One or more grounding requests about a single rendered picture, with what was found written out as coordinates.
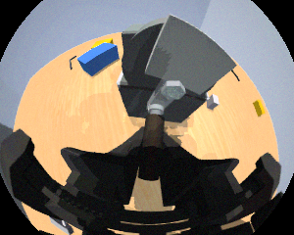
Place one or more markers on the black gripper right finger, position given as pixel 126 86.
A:
pixel 181 170

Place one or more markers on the blue rectangular block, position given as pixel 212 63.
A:
pixel 101 56

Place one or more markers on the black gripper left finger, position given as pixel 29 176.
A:
pixel 116 167

